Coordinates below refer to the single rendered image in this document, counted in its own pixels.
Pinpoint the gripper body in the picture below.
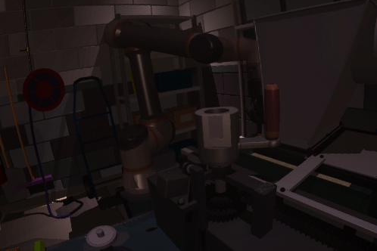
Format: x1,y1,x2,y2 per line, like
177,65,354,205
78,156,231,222
248,65,264,102

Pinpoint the grey malt mill hopper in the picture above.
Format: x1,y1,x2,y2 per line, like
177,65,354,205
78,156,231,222
234,0,377,153

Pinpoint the dark malt mill body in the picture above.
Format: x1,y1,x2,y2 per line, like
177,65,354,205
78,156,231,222
148,106,377,251

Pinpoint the dark blue box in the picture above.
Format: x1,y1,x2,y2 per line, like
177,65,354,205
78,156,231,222
154,68,195,93

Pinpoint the brown cardboard box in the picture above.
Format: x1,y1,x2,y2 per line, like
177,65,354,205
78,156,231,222
164,104,198,129

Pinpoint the light grey flat plate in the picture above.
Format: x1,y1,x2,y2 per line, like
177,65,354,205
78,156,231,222
321,148,377,181

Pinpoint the black toothed gear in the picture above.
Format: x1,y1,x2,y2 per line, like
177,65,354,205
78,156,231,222
205,194,247,224

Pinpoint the blue hand truck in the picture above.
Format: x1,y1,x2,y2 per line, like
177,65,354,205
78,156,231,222
72,76,120,202

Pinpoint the blue flat tray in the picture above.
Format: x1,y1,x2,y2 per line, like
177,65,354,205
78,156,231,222
46,211,180,251

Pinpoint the white round knob disc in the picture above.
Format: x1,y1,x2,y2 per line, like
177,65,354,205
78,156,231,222
85,225,119,249

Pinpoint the silver crank with red handle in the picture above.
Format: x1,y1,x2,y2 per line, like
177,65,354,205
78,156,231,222
194,82,282,175

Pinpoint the light grey bar frame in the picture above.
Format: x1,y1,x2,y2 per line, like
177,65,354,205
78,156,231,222
274,153,377,242

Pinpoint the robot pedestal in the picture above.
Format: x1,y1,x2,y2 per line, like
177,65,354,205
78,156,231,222
116,186,154,222

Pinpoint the red hose reel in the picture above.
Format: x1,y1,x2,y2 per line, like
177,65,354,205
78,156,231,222
22,67,66,113

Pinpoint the black hanging chain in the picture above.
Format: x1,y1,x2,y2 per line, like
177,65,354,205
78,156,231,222
21,0,34,73

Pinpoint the yellow-handled purple broom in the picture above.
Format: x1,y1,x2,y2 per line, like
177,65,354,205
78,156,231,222
3,66,55,191

